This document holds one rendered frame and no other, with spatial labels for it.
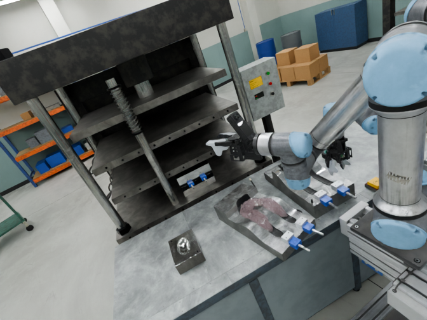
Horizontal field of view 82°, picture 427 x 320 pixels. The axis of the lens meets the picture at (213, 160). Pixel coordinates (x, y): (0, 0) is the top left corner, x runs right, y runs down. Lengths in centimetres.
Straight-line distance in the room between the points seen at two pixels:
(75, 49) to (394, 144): 142
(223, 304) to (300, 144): 97
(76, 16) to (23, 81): 615
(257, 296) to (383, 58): 125
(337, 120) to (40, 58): 138
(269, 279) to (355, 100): 102
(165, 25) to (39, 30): 620
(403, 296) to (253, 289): 69
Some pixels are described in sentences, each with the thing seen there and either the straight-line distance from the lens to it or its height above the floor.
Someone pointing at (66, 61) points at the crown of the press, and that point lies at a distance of 156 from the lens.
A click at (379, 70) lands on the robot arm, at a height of 164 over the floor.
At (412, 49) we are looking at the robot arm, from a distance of 56.
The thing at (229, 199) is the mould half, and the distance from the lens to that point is 150.
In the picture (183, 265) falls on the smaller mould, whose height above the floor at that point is 85.
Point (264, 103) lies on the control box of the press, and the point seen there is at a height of 117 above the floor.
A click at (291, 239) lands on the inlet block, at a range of 124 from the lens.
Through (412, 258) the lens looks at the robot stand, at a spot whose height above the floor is 104.
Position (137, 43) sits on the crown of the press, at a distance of 154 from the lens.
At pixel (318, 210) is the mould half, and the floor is 85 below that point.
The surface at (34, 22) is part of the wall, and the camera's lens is 765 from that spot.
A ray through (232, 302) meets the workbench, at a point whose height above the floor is 60.
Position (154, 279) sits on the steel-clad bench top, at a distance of 147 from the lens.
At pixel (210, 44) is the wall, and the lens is 863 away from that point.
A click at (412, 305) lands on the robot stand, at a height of 95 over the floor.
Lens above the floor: 181
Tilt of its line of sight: 27 degrees down
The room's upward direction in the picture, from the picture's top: 22 degrees counter-clockwise
